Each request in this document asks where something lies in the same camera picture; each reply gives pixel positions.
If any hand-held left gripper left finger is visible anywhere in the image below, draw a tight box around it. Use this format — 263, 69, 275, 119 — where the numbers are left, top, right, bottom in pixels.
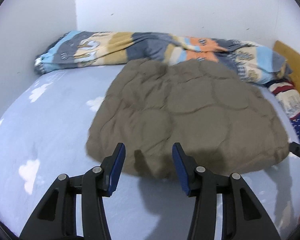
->
19, 142, 126, 240

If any olive quilted jacket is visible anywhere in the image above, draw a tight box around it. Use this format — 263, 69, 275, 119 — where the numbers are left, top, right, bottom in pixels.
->
86, 58, 290, 180

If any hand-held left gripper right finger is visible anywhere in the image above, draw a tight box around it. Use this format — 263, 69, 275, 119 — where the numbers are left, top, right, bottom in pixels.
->
172, 142, 282, 240

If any patchwork printed blanket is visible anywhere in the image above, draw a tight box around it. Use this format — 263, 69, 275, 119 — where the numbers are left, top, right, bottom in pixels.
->
34, 31, 293, 85

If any light blue cloud bed sheet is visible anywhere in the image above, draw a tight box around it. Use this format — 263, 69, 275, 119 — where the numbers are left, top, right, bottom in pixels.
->
0, 67, 300, 240

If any wooden headboard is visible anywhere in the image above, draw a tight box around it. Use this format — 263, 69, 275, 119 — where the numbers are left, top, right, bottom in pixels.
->
273, 40, 300, 98

